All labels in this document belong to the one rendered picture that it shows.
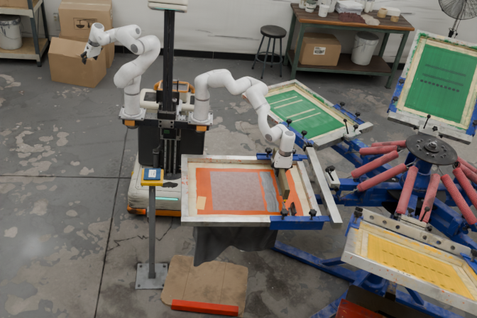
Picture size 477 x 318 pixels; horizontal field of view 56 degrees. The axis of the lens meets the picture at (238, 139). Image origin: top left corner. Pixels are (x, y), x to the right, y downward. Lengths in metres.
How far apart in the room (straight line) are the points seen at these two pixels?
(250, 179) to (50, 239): 1.72
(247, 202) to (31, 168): 2.39
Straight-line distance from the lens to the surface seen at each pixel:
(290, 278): 3.56
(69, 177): 4.30
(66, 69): 5.63
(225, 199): 2.63
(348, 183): 2.81
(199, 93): 2.81
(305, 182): 2.81
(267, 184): 2.77
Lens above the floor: 2.74
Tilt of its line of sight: 35 degrees down
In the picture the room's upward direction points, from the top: 8 degrees clockwise
